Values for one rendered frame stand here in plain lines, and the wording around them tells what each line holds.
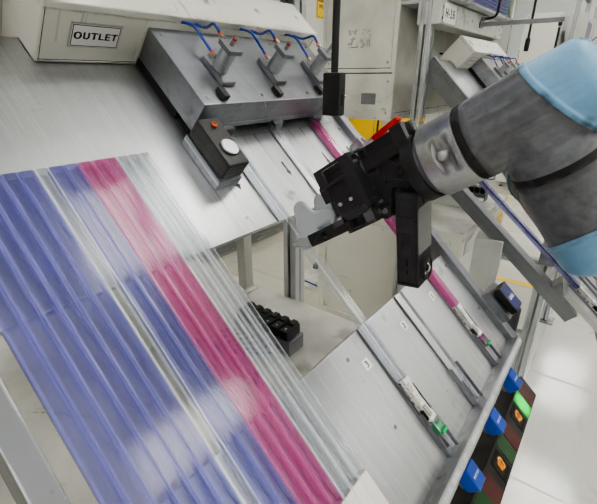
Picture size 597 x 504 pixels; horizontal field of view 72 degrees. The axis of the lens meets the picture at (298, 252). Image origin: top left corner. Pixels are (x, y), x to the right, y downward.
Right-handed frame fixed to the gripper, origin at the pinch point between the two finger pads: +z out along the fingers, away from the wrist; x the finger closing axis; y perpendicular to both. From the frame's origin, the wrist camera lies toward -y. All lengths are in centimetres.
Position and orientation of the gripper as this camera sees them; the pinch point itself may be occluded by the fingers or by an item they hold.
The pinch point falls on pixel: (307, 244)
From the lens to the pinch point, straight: 55.4
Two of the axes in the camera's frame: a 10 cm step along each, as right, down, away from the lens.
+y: -4.4, -9.0, -0.2
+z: -6.6, 3.1, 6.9
